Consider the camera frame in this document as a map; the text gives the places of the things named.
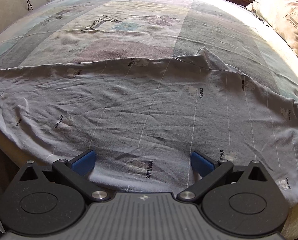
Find beige pillow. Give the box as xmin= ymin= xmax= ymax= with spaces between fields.
xmin=247 ymin=0 xmax=298 ymax=57

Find grey pyjama trousers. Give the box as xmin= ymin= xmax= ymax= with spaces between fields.
xmin=0 ymin=48 xmax=298 ymax=205

